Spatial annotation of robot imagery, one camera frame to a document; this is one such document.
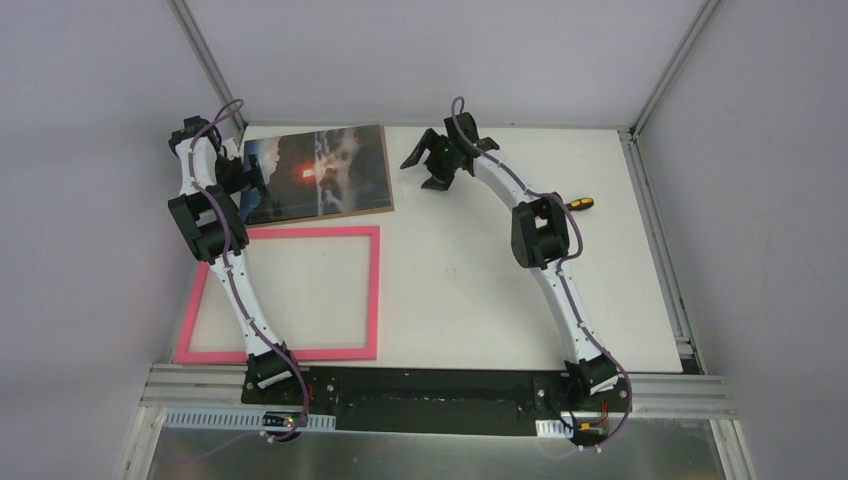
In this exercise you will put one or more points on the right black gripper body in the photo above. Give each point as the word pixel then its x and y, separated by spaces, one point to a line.
pixel 436 163

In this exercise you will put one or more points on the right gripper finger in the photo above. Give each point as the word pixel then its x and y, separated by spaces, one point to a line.
pixel 426 143
pixel 438 183

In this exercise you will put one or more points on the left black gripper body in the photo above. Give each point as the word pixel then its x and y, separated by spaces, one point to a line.
pixel 250 177

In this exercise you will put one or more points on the sunset landscape photo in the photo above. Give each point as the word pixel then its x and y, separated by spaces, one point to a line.
pixel 318 172

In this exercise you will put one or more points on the black screwdriver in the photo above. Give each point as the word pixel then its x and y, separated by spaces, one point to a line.
pixel 580 204

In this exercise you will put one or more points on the pink photo frame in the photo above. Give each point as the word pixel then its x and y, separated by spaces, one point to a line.
pixel 314 289

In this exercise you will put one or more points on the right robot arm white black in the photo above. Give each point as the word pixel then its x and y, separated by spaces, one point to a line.
pixel 543 238

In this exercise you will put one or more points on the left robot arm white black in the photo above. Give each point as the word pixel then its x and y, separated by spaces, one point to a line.
pixel 209 221

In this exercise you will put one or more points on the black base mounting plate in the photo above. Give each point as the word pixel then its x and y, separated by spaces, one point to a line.
pixel 434 401

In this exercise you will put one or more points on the brown frame backing board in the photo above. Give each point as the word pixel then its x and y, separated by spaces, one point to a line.
pixel 389 179

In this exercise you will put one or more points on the left white cable duct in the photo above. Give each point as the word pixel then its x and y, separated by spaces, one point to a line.
pixel 273 421

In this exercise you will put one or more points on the white cable duct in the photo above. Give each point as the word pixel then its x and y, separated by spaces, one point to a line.
pixel 273 421
pixel 553 429

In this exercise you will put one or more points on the right white cable duct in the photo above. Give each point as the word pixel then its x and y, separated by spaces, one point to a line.
pixel 553 429

